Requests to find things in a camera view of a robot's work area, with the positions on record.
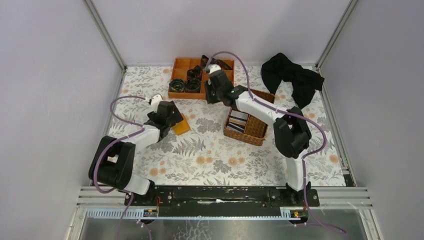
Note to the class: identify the rolled black belt upper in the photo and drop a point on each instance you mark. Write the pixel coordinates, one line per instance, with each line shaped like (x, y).
(194, 73)

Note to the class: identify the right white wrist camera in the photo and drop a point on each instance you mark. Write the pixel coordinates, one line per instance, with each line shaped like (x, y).
(212, 68)

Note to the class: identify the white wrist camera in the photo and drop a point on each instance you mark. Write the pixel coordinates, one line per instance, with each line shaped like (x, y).
(212, 68)
(155, 100)

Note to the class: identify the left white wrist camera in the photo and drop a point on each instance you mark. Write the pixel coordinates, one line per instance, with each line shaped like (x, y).
(155, 100)

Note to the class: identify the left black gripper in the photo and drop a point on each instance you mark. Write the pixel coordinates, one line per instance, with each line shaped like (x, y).
(171, 117)

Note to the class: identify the orange wooden divided tray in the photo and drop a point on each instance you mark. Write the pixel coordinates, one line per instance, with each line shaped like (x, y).
(180, 67)

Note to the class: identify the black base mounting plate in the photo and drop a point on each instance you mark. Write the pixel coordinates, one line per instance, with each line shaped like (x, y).
(223, 201)

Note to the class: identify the brown wicker basket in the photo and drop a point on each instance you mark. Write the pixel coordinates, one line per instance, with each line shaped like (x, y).
(254, 131)

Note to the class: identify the black crumpled cloth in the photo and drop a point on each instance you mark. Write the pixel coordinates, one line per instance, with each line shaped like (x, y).
(305, 82)

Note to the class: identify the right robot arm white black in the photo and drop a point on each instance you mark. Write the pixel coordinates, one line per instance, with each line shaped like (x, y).
(291, 132)

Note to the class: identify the floral patterned table mat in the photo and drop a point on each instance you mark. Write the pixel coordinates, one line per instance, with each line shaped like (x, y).
(204, 155)

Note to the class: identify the cards stack in basket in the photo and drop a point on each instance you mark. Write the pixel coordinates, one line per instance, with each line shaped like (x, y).
(237, 121)

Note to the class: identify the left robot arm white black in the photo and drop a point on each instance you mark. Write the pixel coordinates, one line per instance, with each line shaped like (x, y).
(112, 166)

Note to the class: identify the rolled black belt middle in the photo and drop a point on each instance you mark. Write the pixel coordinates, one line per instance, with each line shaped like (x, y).
(193, 85)

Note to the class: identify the rolled black belt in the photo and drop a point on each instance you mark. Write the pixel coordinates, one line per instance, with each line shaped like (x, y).
(193, 85)
(194, 73)

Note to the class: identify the rolled dark belt left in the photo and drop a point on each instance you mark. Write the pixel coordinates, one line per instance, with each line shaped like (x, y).
(177, 85)

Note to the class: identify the loose dark belt top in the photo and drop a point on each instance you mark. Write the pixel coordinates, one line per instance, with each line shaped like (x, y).
(206, 61)

